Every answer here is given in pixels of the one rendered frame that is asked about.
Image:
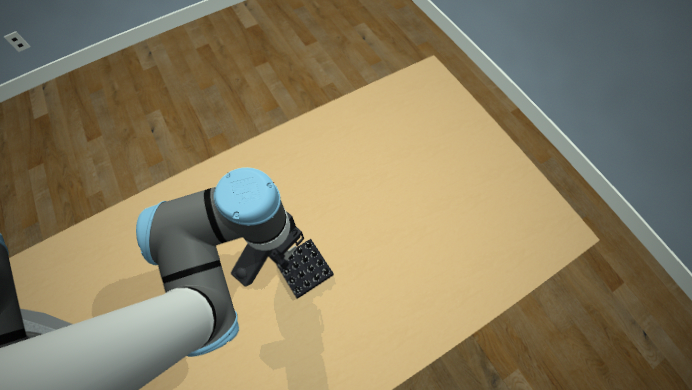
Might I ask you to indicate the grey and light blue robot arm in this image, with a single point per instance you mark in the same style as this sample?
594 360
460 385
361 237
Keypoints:
127 348

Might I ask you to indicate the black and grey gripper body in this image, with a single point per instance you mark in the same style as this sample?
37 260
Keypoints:
294 235

